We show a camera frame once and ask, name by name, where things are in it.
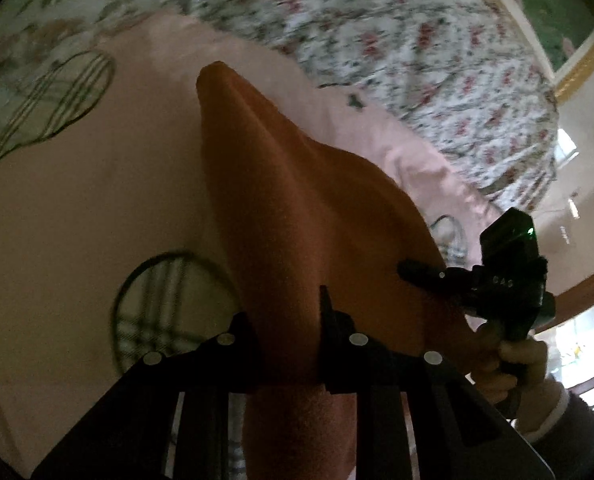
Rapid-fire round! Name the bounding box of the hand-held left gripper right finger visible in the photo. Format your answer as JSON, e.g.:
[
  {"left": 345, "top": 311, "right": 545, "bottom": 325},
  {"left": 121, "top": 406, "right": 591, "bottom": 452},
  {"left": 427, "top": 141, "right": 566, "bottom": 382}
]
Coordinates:
[{"left": 318, "top": 285, "right": 554, "bottom": 480}]

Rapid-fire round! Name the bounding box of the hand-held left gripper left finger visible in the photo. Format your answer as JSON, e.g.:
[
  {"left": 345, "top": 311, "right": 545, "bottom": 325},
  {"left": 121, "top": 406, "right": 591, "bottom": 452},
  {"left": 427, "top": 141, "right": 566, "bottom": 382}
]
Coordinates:
[{"left": 29, "top": 310, "right": 265, "bottom": 480}]

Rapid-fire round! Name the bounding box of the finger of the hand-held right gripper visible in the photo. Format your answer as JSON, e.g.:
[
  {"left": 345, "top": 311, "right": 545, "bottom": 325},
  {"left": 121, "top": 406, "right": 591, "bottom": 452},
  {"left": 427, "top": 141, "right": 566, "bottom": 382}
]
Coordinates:
[{"left": 397, "top": 258, "right": 475, "bottom": 307}]

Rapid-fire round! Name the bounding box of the orange knit sweater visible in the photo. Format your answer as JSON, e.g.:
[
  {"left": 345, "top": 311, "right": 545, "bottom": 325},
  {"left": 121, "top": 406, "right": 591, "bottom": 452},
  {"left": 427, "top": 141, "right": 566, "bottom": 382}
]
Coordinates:
[{"left": 196, "top": 60, "right": 489, "bottom": 480}]

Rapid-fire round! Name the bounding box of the person's right forearm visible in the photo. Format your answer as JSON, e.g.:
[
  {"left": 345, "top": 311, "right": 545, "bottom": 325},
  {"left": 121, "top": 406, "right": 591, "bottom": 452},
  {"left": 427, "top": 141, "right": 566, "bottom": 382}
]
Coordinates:
[{"left": 514, "top": 387, "right": 594, "bottom": 463}]

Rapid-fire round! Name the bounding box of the person's right hand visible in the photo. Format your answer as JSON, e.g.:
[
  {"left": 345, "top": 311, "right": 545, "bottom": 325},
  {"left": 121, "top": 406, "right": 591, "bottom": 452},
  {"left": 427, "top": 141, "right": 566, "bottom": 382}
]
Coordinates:
[{"left": 474, "top": 327, "right": 567, "bottom": 434}]

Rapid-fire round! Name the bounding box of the pink bed sheet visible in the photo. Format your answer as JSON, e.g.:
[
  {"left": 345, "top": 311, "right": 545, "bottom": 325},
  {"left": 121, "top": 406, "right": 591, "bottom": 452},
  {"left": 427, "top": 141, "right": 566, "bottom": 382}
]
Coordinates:
[{"left": 0, "top": 12, "right": 499, "bottom": 480}]

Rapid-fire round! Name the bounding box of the small-flower print quilt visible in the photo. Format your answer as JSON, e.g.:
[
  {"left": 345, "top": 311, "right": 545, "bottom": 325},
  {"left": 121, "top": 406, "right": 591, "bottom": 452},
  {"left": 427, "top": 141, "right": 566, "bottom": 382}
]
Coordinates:
[{"left": 127, "top": 0, "right": 561, "bottom": 212}]

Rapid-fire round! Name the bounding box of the gold framed painting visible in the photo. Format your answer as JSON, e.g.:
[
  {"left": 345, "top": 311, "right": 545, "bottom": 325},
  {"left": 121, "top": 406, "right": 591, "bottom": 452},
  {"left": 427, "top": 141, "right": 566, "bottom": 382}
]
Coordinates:
[{"left": 464, "top": 0, "right": 594, "bottom": 95}]

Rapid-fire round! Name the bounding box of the white floral pillow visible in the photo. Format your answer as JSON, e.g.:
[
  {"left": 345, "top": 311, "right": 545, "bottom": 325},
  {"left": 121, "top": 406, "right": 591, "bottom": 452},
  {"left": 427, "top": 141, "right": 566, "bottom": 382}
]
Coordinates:
[{"left": 0, "top": 0, "right": 178, "bottom": 127}]

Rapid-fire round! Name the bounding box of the wooden bed frame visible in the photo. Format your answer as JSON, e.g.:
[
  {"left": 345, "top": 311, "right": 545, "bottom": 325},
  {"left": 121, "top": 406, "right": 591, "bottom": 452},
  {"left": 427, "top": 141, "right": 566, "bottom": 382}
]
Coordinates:
[{"left": 530, "top": 255, "right": 594, "bottom": 337}]

